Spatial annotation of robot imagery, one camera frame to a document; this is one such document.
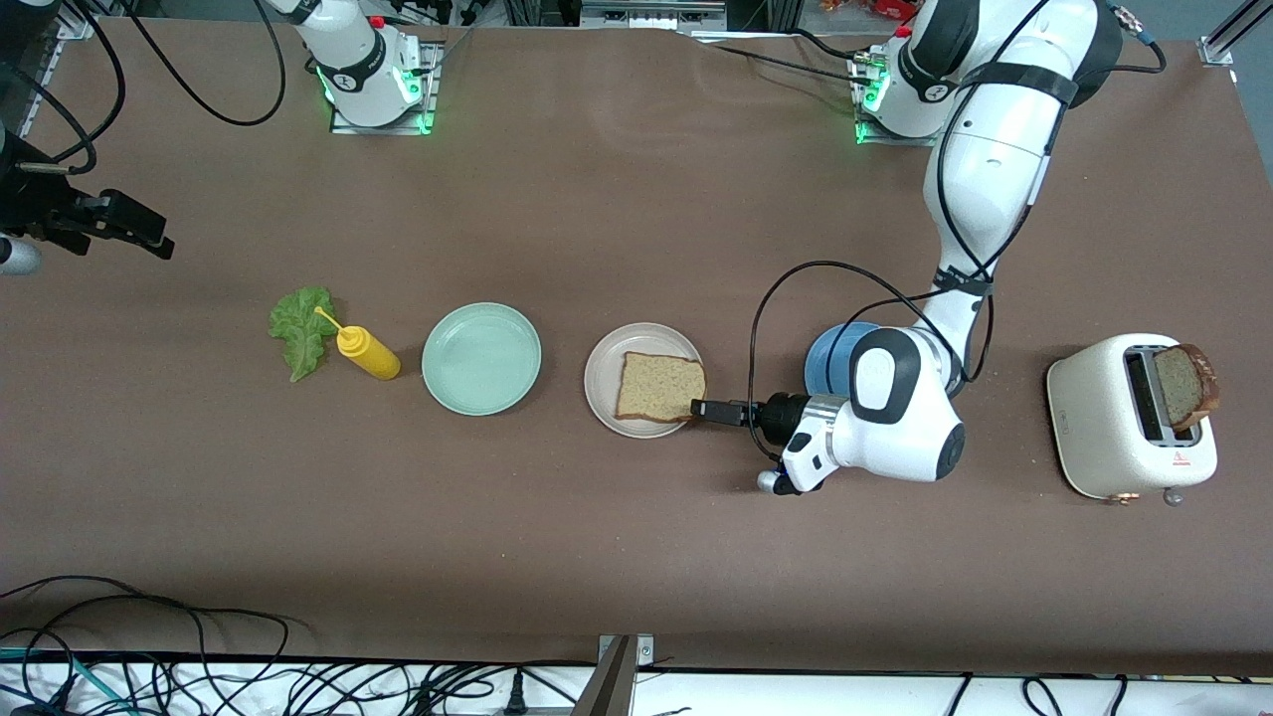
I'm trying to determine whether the brown bread slice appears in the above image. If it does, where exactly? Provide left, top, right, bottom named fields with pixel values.
left=615, top=352, right=708, bottom=425
left=1154, top=344, right=1221, bottom=432

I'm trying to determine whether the green lettuce leaf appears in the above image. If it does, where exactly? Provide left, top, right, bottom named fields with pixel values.
left=268, top=286, right=341, bottom=384

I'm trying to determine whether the yellow mustard squeeze bottle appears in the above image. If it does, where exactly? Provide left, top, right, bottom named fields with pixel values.
left=314, top=306, right=402, bottom=382

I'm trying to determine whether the blue plate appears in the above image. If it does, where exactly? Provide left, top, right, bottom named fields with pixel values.
left=804, top=321, right=884, bottom=399

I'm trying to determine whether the beige plate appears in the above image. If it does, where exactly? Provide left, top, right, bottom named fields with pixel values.
left=584, top=322, right=706, bottom=440

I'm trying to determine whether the mint green plate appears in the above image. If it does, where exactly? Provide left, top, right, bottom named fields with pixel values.
left=422, top=302, right=543, bottom=417

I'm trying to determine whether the white toaster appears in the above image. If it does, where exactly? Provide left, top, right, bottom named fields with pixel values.
left=1045, top=333, right=1219, bottom=507

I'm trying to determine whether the grey metal device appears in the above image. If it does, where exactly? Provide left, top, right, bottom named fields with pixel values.
left=580, top=0, right=727, bottom=33

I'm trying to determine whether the red packet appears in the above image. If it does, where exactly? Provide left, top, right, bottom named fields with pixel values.
left=820, top=0, right=921, bottom=23

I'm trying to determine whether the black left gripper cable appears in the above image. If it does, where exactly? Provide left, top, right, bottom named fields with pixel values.
left=746, top=0, right=1167, bottom=463

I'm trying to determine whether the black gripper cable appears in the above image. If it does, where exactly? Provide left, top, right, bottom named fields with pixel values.
left=746, top=0, right=1167, bottom=463
left=15, top=0, right=127, bottom=178

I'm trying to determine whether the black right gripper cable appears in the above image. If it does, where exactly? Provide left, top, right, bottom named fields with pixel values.
left=15, top=0, right=127, bottom=178

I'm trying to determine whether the black looping cable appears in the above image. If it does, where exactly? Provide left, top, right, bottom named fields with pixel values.
left=119, top=0, right=287, bottom=127

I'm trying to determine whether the aluminium frame profile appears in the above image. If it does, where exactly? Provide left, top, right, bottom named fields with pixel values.
left=1198, top=0, right=1256, bottom=69
left=25, top=0, right=135, bottom=125

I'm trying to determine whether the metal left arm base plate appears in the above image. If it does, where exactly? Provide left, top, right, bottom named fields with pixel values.
left=851, top=55, right=962, bottom=148

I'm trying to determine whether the metal table bracket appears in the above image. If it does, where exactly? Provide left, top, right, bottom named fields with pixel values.
left=572, top=633, right=657, bottom=716

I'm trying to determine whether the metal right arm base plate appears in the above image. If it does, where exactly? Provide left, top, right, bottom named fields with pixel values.
left=330, top=42, right=445, bottom=136

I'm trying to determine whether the black arm base cable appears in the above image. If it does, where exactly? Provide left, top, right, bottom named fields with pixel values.
left=786, top=28, right=886, bottom=63
left=686, top=38, right=876, bottom=90

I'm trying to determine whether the black floor cable loop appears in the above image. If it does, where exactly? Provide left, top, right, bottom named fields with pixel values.
left=0, top=575, right=291, bottom=662

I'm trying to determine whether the teal cable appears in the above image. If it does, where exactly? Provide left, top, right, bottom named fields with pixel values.
left=0, top=646, right=135, bottom=715

